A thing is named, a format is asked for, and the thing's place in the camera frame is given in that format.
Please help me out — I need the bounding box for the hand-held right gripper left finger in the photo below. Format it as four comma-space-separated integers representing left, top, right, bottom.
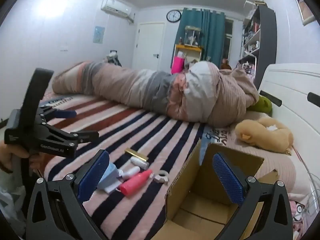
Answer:
26, 149, 110, 240

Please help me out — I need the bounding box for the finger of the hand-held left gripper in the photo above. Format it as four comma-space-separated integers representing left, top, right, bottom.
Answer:
41, 122, 99, 146
39, 106, 77, 122

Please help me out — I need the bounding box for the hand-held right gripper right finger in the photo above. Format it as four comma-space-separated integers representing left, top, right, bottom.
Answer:
212, 152, 293, 240

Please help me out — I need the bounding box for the light blue packet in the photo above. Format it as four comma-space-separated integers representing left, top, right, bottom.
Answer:
96, 162, 123, 193

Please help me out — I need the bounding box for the white tube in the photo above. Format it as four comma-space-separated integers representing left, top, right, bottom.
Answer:
117, 166, 141, 180

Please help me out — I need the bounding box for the brown cardboard box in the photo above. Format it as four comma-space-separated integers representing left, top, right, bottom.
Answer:
164, 139, 279, 240

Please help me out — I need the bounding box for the pink bottle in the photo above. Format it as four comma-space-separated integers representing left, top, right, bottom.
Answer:
119, 169, 153, 195

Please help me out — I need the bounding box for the gold box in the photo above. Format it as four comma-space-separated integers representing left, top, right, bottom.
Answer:
124, 148, 148, 162

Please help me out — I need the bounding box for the small white bottle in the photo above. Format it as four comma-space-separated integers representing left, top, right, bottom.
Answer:
130, 157, 150, 170

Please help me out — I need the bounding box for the small white tape roll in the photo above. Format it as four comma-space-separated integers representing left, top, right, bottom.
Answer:
154, 170, 170, 185

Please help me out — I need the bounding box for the person's left hand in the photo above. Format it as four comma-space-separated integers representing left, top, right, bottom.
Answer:
0, 140, 45, 175

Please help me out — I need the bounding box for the striped fleece blanket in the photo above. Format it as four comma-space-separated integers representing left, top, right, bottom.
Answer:
37, 90, 208, 240

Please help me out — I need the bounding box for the tan plush toy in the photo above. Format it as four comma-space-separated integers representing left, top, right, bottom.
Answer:
235, 117, 294, 154

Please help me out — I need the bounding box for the rolled pink grey quilt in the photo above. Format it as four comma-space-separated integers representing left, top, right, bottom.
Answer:
51, 60, 260, 128

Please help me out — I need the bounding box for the pink printed cloth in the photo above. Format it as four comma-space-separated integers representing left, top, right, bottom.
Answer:
289, 192, 309, 223

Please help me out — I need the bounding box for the green plush toy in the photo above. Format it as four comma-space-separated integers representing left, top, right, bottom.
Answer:
247, 95, 273, 117

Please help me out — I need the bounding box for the white plastic bag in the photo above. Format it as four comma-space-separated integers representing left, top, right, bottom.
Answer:
0, 175, 28, 230

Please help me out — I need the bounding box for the white door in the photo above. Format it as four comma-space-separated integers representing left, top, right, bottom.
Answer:
132, 22, 165, 68

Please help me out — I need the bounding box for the pink gift bag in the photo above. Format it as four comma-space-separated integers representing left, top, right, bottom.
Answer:
171, 56, 185, 74

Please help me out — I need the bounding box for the white air conditioner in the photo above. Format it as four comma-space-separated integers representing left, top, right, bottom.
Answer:
101, 0, 134, 22

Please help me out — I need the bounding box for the white bed headboard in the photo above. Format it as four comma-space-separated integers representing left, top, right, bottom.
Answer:
257, 63, 320, 180

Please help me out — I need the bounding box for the yellow side table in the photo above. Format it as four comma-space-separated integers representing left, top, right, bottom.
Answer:
174, 44, 202, 63

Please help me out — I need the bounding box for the window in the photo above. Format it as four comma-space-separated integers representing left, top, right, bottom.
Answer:
224, 19, 234, 60

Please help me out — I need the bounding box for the dark bookshelf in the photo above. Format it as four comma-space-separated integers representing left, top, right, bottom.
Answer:
239, 5, 277, 88

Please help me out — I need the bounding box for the glass display case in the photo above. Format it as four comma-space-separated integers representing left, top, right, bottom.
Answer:
184, 26, 200, 47

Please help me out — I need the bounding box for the teal curtain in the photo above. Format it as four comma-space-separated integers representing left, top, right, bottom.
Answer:
172, 7, 227, 68

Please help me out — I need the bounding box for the light blue wall poster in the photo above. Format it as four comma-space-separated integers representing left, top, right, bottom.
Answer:
93, 26, 105, 44

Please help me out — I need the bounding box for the round wall clock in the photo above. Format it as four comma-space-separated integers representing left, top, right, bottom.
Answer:
166, 9, 182, 23

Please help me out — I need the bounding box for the framed wall picture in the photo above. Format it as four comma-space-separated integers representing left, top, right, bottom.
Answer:
294, 0, 315, 27

